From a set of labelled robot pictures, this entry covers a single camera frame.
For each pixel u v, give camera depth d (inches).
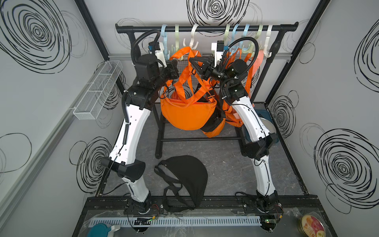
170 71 21.5
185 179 32.1
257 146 20.5
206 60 22.0
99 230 24.5
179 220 27.8
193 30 20.3
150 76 17.5
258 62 24.8
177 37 20.6
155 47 19.1
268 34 20.7
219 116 29.3
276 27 20.5
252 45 18.5
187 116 29.1
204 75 22.5
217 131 33.1
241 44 23.7
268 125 42.3
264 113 45.1
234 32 20.5
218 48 20.7
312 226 25.7
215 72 22.8
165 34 20.3
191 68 24.5
